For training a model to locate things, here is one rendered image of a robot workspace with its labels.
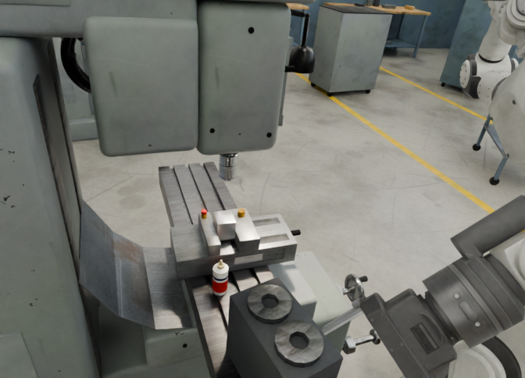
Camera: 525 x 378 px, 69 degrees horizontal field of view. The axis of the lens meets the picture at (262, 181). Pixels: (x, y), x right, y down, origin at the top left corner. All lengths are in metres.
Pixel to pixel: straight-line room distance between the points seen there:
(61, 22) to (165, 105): 0.21
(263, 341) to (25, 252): 0.44
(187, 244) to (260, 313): 0.40
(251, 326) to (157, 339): 0.38
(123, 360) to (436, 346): 0.90
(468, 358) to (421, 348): 0.49
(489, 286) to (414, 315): 0.09
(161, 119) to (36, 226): 0.28
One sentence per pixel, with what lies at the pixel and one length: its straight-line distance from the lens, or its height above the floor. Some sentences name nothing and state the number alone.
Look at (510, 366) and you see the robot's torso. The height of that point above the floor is 1.04.
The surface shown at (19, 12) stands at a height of 1.60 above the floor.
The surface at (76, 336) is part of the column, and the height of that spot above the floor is 1.00.
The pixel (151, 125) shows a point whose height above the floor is 1.41.
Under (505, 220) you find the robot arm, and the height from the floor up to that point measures 1.47.
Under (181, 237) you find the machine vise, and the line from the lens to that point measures 1.13.
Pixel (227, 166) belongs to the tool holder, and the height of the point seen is 1.24.
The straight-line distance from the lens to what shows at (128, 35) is 0.71.
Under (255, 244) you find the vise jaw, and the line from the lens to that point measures 1.08.
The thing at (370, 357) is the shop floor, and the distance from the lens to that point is 2.20.
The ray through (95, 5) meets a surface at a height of 1.61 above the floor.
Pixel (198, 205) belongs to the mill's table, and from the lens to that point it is 1.37.
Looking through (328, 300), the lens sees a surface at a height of 0.72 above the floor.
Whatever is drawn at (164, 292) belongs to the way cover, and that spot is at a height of 0.86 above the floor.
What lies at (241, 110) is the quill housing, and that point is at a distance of 0.81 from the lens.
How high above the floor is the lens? 1.72
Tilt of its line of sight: 32 degrees down
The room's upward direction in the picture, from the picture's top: 6 degrees clockwise
